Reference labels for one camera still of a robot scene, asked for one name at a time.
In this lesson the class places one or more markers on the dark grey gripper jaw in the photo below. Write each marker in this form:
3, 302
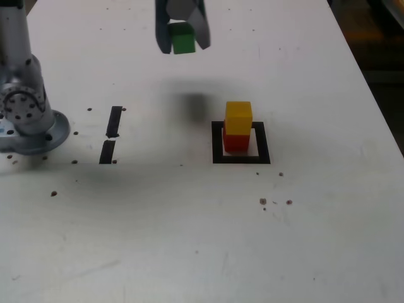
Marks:
161, 34

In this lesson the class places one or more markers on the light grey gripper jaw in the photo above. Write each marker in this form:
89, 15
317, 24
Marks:
202, 30

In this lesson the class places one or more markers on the green cube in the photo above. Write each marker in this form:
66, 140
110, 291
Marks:
183, 41

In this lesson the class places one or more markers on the yellow cube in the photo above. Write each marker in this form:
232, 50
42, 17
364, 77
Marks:
238, 118

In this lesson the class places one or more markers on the red cube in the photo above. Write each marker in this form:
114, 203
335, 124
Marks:
236, 143

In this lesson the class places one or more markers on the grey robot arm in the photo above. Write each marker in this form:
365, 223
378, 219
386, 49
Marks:
23, 104

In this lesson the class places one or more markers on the black tape square outline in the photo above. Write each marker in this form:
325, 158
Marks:
241, 160

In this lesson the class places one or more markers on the black tape strip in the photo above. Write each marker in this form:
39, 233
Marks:
113, 123

